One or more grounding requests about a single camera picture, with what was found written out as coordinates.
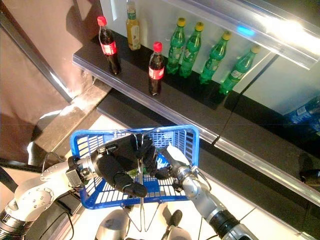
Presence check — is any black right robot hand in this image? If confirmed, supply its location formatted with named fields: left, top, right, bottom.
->
left=154, top=142, right=199, bottom=181

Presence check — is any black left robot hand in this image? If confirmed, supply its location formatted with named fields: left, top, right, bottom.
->
left=96, top=133, right=159, bottom=199

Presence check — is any Pepsi bottle blue cap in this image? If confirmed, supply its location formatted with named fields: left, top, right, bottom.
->
left=154, top=151, right=171, bottom=174
left=302, top=169, right=320, bottom=188
left=284, top=96, right=320, bottom=133

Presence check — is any blue plastic shopping basket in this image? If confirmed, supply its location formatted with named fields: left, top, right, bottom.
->
left=69, top=124, right=201, bottom=233

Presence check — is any black base shelf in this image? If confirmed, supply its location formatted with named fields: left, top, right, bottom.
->
left=96, top=87, right=320, bottom=240

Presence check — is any black shelf with clear strip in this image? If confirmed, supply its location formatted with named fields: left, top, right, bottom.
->
left=72, top=32, right=238, bottom=145
left=212, top=92, right=320, bottom=208
left=169, top=0, right=320, bottom=71

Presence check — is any cola bottle red cap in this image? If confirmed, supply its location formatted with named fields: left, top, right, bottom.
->
left=96, top=16, right=122, bottom=75
left=148, top=41, right=165, bottom=96

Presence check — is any small yellow tea bottle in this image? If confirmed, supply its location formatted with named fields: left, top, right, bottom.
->
left=125, top=1, right=141, bottom=51

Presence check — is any black shelf power cable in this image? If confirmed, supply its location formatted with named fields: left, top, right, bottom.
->
left=211, top=92, right=241, bottom=145

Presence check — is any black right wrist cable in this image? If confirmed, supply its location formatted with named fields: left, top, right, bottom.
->
left=196, top=216, right=219, bottom=240

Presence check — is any black shelf upright post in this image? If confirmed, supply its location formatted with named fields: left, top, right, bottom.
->
left=237, top=54, right=280, bottom=96

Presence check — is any dark metal wall rail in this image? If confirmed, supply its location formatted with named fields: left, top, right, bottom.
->
left=0, top=12, right=75, bottom=102

